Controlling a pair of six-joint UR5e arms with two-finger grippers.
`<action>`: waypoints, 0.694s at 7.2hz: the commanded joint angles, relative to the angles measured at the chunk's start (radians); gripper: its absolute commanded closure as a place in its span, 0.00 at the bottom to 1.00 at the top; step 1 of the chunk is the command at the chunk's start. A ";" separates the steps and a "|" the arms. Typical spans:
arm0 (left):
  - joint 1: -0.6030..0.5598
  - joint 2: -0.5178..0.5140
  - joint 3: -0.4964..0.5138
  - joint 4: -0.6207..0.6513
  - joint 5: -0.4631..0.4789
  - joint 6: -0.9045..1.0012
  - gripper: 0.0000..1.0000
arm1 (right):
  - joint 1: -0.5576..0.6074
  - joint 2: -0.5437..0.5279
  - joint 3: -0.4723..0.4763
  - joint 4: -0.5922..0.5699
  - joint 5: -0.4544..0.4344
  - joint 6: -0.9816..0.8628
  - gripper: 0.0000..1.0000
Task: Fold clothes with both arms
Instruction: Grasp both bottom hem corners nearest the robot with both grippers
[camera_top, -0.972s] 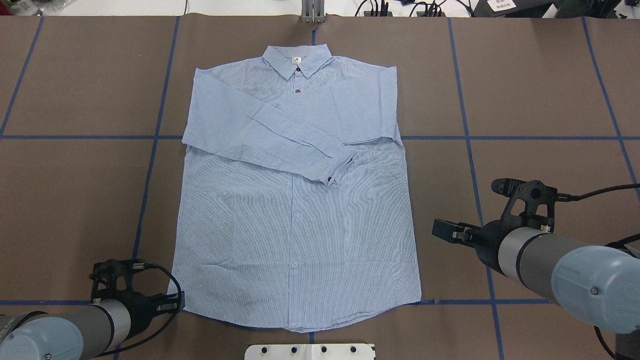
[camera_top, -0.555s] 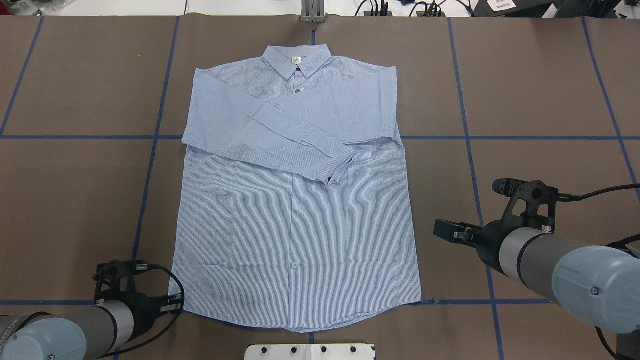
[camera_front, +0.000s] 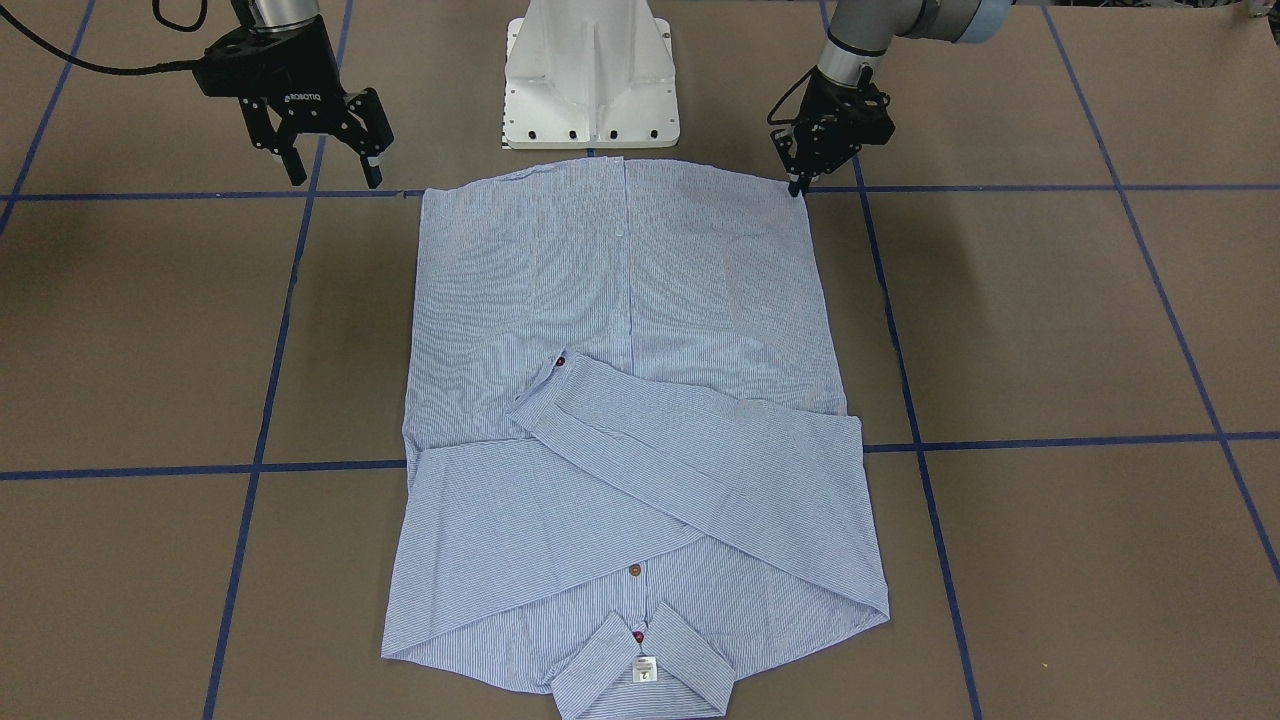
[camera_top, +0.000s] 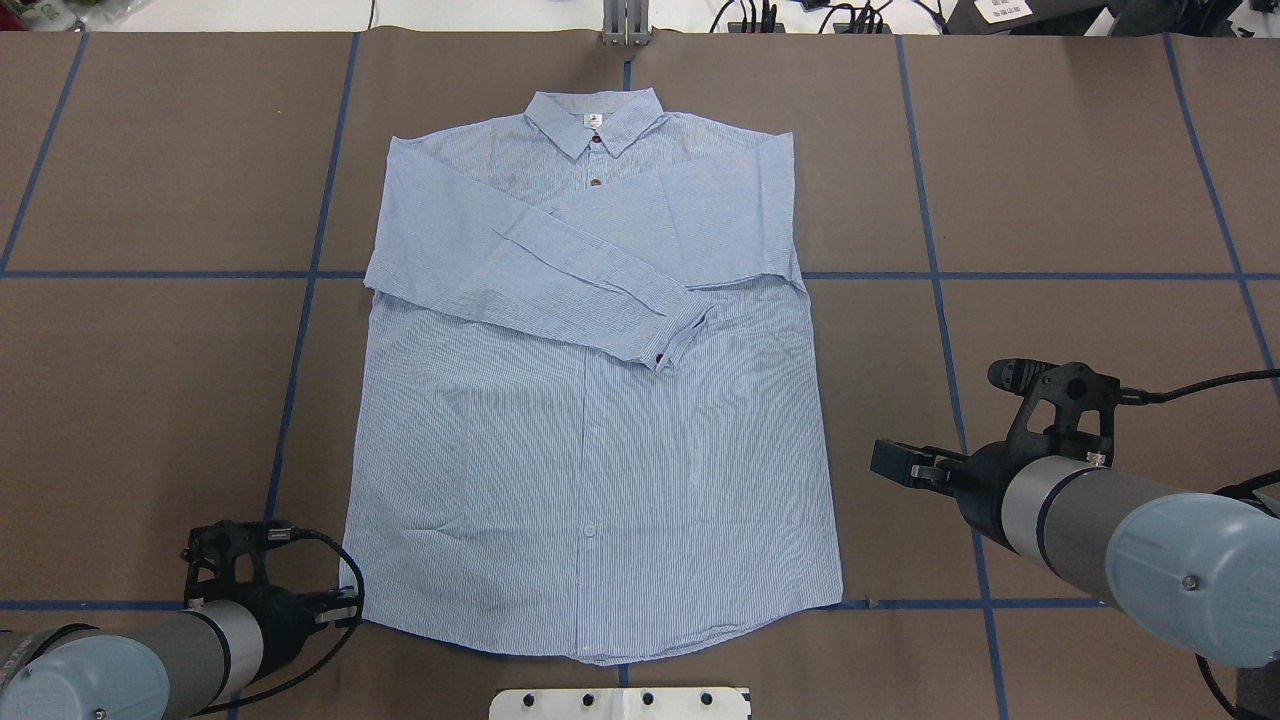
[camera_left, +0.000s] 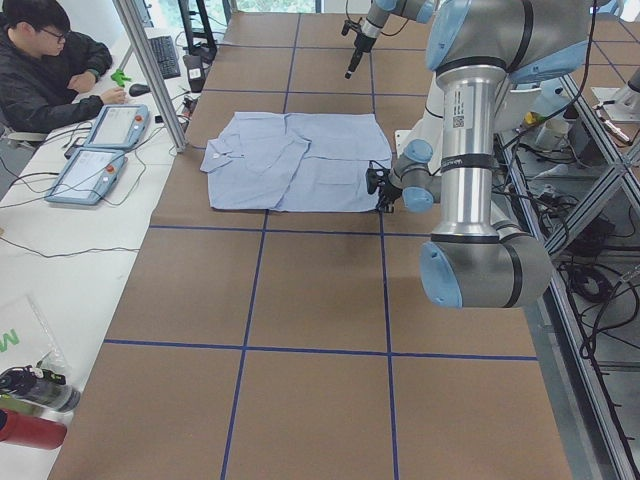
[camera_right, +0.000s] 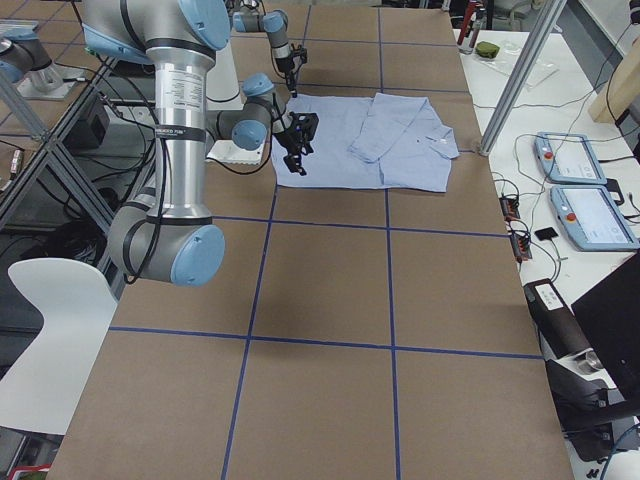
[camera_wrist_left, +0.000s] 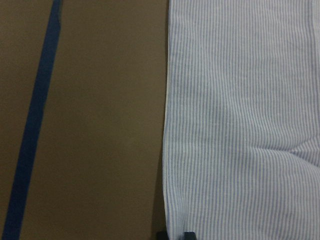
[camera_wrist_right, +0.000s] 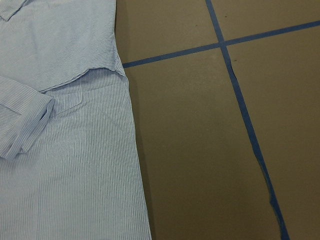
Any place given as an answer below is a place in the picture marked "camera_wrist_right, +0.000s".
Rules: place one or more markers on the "light blue striped shirt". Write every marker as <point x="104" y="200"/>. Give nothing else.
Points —
<point x="69" y="166"/>

